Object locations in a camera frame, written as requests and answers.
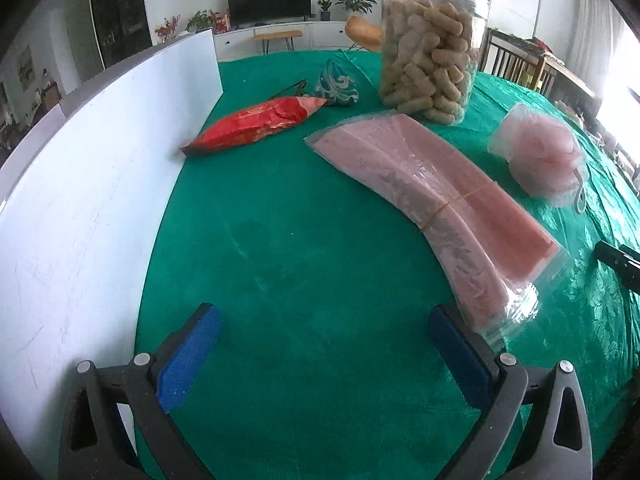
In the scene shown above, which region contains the white television cabinet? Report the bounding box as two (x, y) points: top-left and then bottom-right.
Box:
(212, 19), (351, 63)

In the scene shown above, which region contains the red snack packet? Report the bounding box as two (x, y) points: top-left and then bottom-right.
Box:
(180, 96), (328, 158)

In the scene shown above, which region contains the black television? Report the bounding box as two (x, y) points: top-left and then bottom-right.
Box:
(227, 0), (312, 26)

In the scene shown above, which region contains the dark wooden dining chair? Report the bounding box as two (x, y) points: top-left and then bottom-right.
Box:
(482, 27), (546, 91)

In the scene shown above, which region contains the leafy potted plant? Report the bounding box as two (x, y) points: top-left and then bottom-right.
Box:
(186, 10), (215, 33)

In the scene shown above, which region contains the teal patterned pouch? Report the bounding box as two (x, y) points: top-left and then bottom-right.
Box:
(313, 58), (361, 107)

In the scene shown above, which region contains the black display cabinet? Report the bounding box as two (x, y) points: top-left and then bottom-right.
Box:
(89, 0), (152, 68)

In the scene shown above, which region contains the wooden bench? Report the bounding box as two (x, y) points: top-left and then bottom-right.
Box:
(251, 30), (303, 56)

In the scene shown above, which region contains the white board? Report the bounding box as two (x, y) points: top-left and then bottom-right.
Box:
(0, 28), (224, 461)

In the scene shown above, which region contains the large green potted plant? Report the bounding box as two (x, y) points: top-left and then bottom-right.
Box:
(335, 0), (377, 15)

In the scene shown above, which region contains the red flower arrangement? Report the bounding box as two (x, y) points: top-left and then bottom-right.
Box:
(155, 15), (181, 43)

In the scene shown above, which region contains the clear jar of brown snacks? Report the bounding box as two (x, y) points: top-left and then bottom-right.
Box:
(377, 0), (491, 126)

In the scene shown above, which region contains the pink bath loofah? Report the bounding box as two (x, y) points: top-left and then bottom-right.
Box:
(489, 103), (590, 213)

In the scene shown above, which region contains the white curtain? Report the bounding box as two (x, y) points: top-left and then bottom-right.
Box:
(575, 0), (626, 91)

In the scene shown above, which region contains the dark metal clip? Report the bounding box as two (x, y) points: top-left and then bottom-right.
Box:
(267, 79), (308, 101)

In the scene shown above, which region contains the orange chair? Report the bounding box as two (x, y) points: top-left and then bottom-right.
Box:
(345, 16), (383, 52)

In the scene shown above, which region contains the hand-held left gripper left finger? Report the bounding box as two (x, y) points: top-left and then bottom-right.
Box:
(57, 302), (223, 480)

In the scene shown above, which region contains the green tablecloth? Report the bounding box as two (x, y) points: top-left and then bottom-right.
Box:
(134, 49), (640, 480)

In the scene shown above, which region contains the pink plastic bag bundle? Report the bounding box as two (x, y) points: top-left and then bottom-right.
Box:
(304, 112), (568, 351)

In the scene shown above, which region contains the wooden dining table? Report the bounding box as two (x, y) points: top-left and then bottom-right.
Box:
(537, 52), (598, 111)

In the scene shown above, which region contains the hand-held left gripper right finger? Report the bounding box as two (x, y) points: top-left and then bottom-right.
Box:
(429, 302), (593, 480)

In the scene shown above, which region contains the framed wall picture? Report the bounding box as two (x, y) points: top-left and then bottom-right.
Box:
(17, 45), (33, 93)

